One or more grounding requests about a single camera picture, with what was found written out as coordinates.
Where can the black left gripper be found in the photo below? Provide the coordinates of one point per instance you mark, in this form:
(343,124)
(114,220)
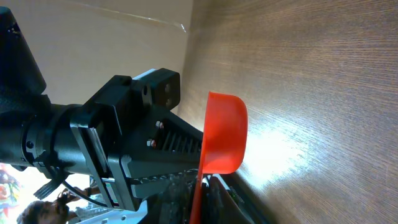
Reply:
(118,121)

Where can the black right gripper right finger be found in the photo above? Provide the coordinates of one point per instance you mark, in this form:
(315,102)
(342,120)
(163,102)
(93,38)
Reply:
(221,205)

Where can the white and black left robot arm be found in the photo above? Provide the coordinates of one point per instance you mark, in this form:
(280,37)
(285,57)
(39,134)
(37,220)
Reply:
(34,131)

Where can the orange plastic measuring scoop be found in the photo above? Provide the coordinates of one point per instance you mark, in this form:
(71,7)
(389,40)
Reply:
(224,141)

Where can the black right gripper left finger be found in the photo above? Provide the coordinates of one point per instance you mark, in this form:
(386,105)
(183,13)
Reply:
(174,204)

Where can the person in background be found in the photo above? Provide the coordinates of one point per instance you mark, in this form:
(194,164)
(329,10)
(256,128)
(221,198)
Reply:
(58,212)

